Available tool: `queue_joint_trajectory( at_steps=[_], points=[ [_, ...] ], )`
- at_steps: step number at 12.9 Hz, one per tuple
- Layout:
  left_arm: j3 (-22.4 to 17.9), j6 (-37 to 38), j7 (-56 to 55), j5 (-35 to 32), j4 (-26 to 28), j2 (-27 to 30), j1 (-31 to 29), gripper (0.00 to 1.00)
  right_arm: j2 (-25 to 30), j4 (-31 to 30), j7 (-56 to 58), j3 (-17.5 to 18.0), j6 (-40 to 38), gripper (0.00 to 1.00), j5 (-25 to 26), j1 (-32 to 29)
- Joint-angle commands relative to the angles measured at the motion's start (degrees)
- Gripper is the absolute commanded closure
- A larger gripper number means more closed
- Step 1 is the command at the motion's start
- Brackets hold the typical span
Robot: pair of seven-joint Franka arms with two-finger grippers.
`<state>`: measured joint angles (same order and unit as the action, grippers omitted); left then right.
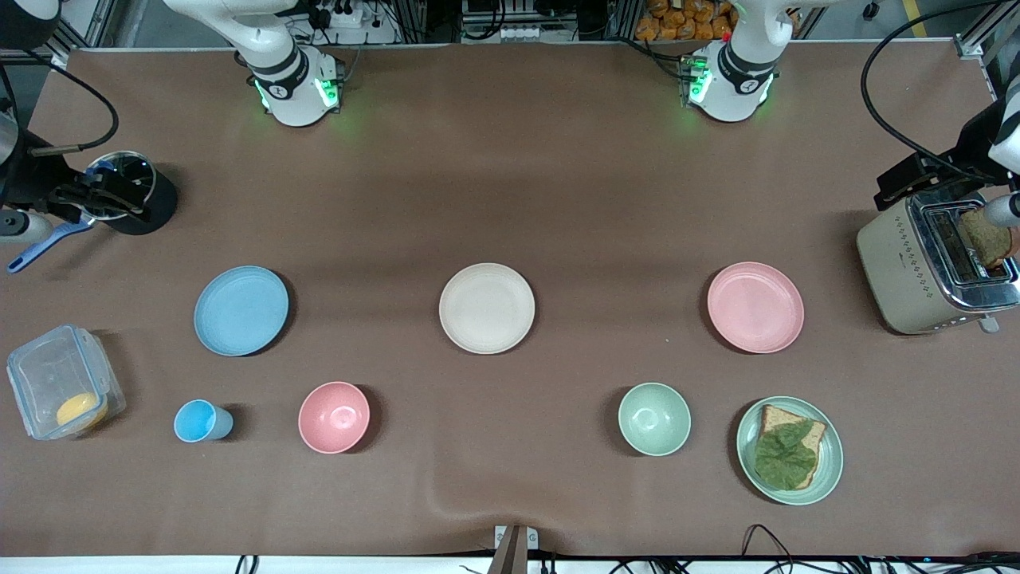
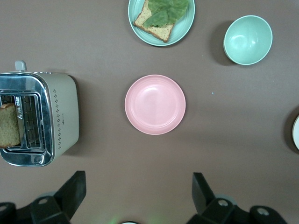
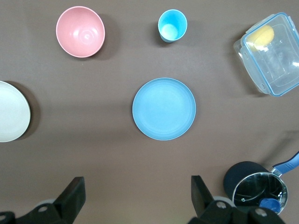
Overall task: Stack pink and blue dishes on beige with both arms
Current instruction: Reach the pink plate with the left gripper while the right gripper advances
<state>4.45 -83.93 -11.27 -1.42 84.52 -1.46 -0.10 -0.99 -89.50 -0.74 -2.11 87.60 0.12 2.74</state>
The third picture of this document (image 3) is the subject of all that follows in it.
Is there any blue cup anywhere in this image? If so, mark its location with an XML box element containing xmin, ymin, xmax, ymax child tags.
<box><xmin>157</xmin><ymin>9</ymin><xmax>188</xmax><ymax>43</ymax></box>

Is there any brown table cloth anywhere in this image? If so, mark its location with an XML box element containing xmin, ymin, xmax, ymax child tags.
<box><xmin>0</xmin><ymin>0</ymin><xmax>299</xmax><ymax>224</ymax></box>

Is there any dark pot with blue handle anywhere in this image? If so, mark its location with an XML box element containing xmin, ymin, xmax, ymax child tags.
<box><xmin>223</xmin><ymin>150</ymin><xmax>299</xmax><ymax>215</ymax></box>

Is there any clear container with blue seal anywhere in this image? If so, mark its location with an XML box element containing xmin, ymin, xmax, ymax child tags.
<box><xmin>233</xmin><ymin>12</ymin><xmax>299</xmax><ymax>98</ymax></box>

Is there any blue plate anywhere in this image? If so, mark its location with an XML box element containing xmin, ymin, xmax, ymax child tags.
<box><xmin>132</xmin><ymin>77</ymin><xmax>197</xmax><ymax>141</ymax></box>

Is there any yellow food in container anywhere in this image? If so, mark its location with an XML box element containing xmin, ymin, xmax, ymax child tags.
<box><xmin>247</xmin><ymin>25</ymin><xmax>275</xmax><ymax>52</ymax></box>

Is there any pink bowl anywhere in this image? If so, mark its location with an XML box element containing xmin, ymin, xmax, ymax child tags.
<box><xmin>55</xmin><ymin>6</ymin><xmax>106</xmax><ymax>58</ymax></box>

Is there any beige plate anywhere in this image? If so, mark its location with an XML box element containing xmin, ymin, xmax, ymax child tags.
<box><xmin>0</xmin><ymin>80</ymin><xmax>31</xmax><ymax>143</ymax></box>

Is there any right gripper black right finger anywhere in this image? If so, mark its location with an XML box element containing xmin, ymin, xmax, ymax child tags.
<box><xmin>188</xmin><ymin>175</ymin><xmax>284</xmax><ymax>224</ymax></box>

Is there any glass lid with blue knob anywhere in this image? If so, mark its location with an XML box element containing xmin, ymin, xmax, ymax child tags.
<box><xmin>232</xmin><ymin>172</ymin><xmax>289</xmax><ymax>215</ymax></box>

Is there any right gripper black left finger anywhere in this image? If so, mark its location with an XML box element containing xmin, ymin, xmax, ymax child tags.
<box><xmin>0</xmin><ymin>176</ymin><xmax>86</xmax><ymax>224</ymax></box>

